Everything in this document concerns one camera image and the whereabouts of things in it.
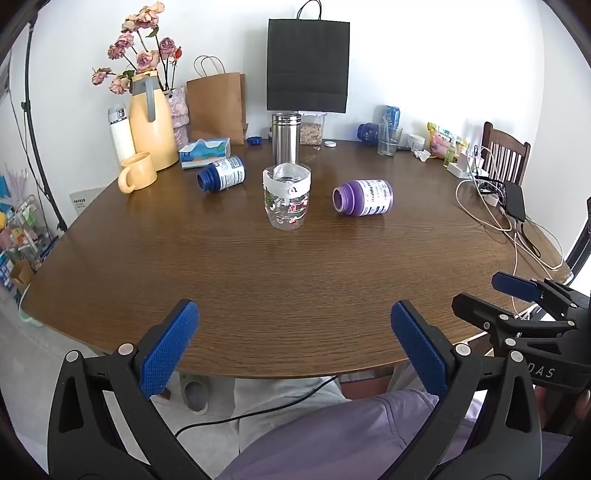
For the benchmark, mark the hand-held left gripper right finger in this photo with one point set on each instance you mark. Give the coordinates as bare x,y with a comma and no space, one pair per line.
420,350

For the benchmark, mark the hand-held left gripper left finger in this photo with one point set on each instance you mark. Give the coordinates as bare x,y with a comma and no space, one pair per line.
168,350

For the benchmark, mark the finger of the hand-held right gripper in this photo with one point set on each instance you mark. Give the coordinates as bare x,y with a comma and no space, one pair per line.
489,316
515,286

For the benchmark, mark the clear printed plastic cup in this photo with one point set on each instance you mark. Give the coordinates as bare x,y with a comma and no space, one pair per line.
286,198

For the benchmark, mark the grey slipper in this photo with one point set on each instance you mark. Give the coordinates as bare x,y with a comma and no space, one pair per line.
195,392

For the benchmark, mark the dark chair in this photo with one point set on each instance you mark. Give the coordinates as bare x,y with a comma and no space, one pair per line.
581,240

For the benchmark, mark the black power bank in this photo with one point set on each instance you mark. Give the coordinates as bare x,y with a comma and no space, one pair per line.
515,201

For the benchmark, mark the purple clothing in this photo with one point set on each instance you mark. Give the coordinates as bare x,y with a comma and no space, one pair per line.
341,438

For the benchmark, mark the white power strip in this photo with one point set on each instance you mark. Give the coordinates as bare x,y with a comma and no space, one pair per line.
461,170

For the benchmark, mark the wooden chair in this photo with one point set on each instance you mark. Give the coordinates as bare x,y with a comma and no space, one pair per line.
505,152

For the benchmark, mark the small green bottle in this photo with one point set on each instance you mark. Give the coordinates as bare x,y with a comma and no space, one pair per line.
449,157

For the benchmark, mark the crumpled white tissue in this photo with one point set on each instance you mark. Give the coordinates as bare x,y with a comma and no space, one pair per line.
422,155

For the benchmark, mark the purple pill bottle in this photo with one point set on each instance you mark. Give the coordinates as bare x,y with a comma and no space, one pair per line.
364,197

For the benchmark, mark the colourful snack packet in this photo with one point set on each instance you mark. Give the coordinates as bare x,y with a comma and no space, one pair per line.
443,138

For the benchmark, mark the white cardboard box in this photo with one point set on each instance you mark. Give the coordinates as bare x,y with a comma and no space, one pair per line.
87,198

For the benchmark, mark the small white jar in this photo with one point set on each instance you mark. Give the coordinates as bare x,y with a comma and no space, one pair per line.
417,142

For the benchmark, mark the yellow mug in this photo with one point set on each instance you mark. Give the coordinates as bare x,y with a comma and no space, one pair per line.
138,173

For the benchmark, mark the blue pill bottle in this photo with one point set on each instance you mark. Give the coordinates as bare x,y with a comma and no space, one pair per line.
224,173

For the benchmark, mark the clear drinking glass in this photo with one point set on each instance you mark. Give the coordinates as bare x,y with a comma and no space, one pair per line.
389,141

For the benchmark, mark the tissue box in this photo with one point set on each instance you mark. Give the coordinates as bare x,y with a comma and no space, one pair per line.
205,152

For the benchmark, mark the blue drink can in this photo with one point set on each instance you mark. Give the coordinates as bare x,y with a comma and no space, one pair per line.
391,115

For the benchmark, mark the dark blue bottle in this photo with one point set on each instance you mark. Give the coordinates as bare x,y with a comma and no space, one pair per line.
369,132

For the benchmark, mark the white thermos bottle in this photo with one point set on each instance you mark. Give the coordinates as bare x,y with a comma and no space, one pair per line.
121,136

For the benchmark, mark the yellow thermos jug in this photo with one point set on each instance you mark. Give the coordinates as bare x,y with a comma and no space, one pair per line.
147,129

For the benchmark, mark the black stand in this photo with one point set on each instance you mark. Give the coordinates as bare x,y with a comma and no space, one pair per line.
39,152

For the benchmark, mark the stainless steel tumbler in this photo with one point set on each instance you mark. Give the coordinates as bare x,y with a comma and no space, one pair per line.
286,138

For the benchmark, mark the clear cereal container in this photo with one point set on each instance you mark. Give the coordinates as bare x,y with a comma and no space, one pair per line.
314,129

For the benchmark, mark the brown paper bag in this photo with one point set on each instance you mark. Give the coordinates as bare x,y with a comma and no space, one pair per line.
217,108

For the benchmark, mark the dried pink flowers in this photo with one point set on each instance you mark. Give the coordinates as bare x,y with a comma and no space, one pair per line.
145,60

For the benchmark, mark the black paper bag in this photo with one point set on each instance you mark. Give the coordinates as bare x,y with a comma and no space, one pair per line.
307,64

